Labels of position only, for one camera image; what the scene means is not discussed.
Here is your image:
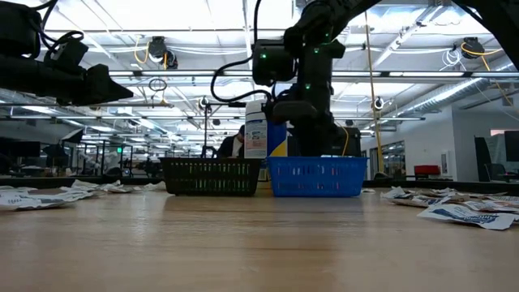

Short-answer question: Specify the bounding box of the black monitor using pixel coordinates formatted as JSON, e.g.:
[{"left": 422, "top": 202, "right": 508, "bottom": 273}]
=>
[
  {"left": 0, "top": 140, "right": 41, "bottom": 159},
  {"left": 335, "top": 126, "right": 362, "bottom": 157},
  {"left": 504, "top": 130, "right": 519, "bottom": 163}
]

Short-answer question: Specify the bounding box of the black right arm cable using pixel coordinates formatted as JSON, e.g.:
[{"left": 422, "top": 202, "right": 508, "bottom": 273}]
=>
[{"left": 209, "top": 0, "right": 273, "bottom": 103}]

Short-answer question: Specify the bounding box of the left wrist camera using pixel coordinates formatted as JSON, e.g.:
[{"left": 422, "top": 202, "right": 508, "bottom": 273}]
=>
[{"left": 43, "top": 39, "right": 89, "bottom": 75}]

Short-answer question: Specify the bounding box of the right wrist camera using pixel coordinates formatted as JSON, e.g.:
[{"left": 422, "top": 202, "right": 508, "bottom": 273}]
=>
[{"left": 272, "top": 100, "right": 318, "bottom": 123}]

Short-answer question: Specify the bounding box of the black ceiling cable reel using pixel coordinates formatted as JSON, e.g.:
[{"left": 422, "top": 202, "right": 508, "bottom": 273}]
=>
[
  {"left": 460, "top": 36, "right": 487, "bottom": 61},
  {"left": 146, "top": 35, "right": 179, "bottom": 71}
]

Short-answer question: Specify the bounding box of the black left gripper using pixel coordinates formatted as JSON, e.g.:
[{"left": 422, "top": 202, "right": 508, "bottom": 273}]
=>
[{"left": 0, "top": 54, "right": 135, "bottom": 106}]

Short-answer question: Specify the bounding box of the large white blue-print packet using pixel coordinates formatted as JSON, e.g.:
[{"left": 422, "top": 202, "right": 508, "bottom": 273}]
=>
[
  {"left": 0, "top": 190, "right": 97, "bottom": 213},
  {"left": 416, "top": 203, "right": 519, "bottom": 232}
]

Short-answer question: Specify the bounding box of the person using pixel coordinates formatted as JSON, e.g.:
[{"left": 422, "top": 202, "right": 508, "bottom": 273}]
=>
[{"left": 217, "top": 124, "right": 246, "bottom": 159}]

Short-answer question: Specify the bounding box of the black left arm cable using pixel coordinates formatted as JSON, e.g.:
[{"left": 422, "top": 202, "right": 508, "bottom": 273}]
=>
[{"left": 30, "top": 0, "right": 85, "bottom": 54}]

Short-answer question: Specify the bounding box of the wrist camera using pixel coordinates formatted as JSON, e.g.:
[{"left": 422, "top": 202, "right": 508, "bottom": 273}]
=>
[
  {"left": 43, "top": 39, "right": 89, "bottom": 75},
  {"left": 272, "top": 100, "right": 318, "bottom": 123}
]

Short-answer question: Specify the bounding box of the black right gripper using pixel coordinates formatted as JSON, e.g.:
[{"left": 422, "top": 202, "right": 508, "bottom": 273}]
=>
[{"left": 292, "top": 80, "right": 340, "bottom": 158}]

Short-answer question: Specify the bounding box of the black stand frame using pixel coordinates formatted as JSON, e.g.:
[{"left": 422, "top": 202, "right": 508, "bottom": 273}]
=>
[{"left": 201, "top": 101, "right": 247, "bottom": 159}]

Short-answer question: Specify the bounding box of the yellow hanging cable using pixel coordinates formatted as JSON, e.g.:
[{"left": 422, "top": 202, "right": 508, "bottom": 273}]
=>
[{"left": 363, "top": 11, "right": 384, "bottom": 174}]

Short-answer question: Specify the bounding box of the black plastic basket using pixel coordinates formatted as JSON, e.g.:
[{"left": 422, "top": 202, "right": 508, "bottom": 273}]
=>
[{"left": 158, "top": 157, "right": 264, "bottom": 197}]

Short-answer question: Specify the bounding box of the disinfecting wipes canister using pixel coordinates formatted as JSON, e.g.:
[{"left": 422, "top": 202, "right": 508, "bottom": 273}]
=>
[{"left": 244, "top": 100, "right": 288, "bottom": 159}]

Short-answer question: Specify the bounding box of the red storage bin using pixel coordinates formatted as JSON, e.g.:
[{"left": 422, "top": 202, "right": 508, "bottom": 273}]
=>
[{"left": 413, "top": 164, "right": 442, "bottom": 178}]

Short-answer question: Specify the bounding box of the black partition panel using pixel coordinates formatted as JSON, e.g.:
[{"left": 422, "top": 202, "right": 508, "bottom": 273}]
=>
[{"left": 474, "top": 136, "right": 495, "bottom": 183}]

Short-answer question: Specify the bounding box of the blue plastic basket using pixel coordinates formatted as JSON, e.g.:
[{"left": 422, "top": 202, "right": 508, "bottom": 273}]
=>
[{"left": 266, "top": 156, "right": 369, "bottom": 199}]

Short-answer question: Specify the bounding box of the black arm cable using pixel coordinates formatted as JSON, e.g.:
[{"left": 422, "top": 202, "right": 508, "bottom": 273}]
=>
[
  {"left": 30, "top": 0, "right": 85, "bottom": 54},
  {"left": 209, "top": 0, "right": 273, "bottom": 103}
]

